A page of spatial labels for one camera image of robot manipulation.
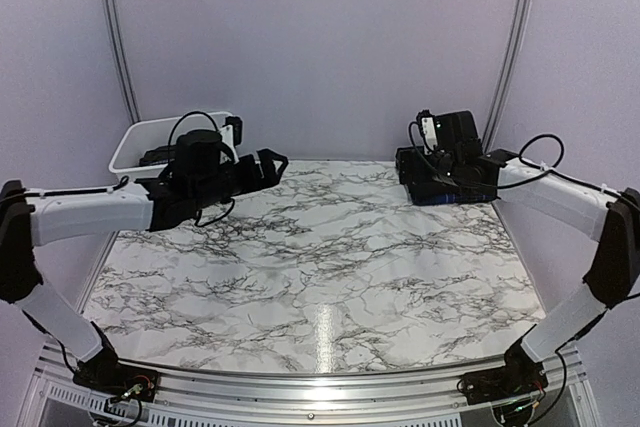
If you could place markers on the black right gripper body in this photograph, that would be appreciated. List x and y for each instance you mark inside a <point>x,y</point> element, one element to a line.
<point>449,165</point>

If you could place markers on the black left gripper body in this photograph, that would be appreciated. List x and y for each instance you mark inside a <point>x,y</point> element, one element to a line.
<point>214,189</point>

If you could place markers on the black long sleeve shirt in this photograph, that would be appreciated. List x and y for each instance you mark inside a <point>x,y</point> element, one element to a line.
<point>415,172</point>

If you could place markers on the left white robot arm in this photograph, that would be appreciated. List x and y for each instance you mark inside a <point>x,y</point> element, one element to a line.
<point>39,220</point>

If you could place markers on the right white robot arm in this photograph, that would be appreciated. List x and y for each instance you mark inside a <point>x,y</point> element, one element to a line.
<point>493,274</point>

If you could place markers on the dark clothes in bin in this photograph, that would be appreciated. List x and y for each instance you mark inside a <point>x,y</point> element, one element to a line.
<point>160,155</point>

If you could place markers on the blue plaid folded shirt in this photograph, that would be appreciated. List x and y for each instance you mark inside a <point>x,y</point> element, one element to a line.
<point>426,199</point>

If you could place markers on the white plastic bin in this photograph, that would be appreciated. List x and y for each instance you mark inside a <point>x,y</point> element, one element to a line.
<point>147,135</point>

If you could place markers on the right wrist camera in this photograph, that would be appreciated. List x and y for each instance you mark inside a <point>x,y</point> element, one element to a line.
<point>453,133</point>

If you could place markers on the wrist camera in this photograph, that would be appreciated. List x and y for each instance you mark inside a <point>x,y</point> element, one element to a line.
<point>202,151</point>
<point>453,133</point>

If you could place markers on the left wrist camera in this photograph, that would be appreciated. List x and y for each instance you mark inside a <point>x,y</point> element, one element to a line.
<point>202,151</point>

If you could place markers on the aluminium frame rail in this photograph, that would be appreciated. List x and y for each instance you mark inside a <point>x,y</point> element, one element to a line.
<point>188,397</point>

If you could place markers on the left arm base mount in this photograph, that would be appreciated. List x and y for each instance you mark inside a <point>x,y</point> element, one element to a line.
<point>115,382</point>

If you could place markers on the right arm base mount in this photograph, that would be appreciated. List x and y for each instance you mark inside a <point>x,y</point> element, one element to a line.
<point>518,375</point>

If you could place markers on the left aluminium corner post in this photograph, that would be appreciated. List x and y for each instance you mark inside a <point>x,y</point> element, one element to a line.
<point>118,50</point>

